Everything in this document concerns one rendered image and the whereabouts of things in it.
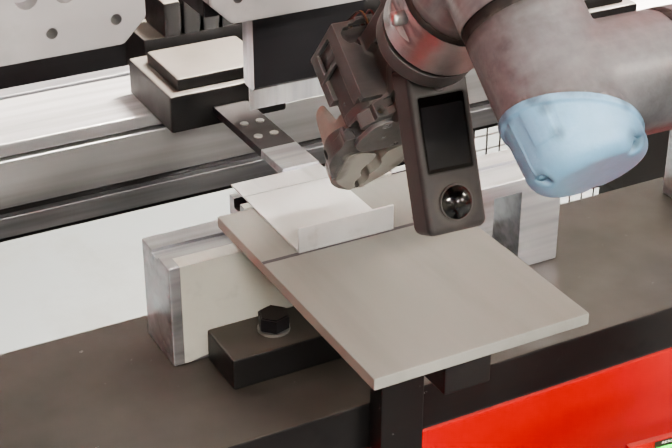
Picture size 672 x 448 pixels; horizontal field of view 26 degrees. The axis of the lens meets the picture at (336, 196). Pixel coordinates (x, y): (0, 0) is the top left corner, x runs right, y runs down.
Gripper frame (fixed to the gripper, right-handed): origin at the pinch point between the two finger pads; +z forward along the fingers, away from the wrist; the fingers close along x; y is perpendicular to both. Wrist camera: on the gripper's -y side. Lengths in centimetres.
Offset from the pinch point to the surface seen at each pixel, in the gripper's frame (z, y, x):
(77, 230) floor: 202, 77, -33
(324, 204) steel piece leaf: 7.4, 1.6, -0.7
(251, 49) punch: -0.4, 12.9, 3.8
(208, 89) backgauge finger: 20.1, 19.8, 0.0
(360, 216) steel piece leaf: 2.2, -1.9, -0.8
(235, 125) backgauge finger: 18.2, 14.8, -0.4
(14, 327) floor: 181, 52, -9
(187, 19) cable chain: 32.8, 34.2, -5.8
